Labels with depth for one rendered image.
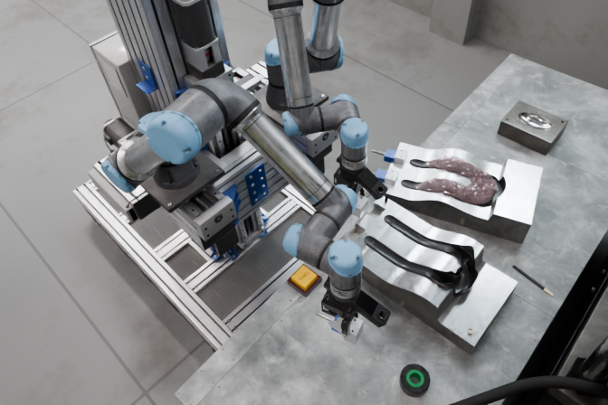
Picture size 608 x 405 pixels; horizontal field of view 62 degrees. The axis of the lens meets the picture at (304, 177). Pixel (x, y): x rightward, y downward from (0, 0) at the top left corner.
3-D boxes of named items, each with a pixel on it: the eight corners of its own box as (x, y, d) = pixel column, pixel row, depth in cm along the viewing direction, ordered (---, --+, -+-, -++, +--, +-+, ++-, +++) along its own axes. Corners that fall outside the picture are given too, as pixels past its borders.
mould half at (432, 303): (334, 259, 168) (333, 236, 158) (380, 211, 180) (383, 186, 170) (470, 354, 145) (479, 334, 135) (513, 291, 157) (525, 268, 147)
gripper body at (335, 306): (334, 289, 136) (333, 266, 127) (364, 303, 133) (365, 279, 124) (320, 313, 131) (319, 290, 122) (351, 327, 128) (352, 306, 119)
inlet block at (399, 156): (369, 160, 193) (369, 150, 189) (373, 151, 196) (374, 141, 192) (403, 169, 189) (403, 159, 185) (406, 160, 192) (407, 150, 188)
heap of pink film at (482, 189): (413, 193, 177) (415, 178, 172) (427, 157, 188) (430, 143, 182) (489, 214, 169) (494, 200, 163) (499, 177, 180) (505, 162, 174)
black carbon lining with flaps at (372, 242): (360, 246, 163) (361, 229, 156) (389, 214, 171) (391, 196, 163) (456, 309, 147) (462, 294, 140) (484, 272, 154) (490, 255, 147)
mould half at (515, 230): (377, 201, 184) (379, 181, 175) (399, 152, 199) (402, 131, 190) (522, 244, 168) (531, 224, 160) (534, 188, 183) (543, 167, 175)
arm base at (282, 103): (257, 98, 188) (253, 77, 181) (287, 79, 195) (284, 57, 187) (285, 117, 181) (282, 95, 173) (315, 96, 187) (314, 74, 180)
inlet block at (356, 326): (313, 324, 143) (311, 315, 139) (320, 309, 146) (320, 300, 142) (356, 344, 139) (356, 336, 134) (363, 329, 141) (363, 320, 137)
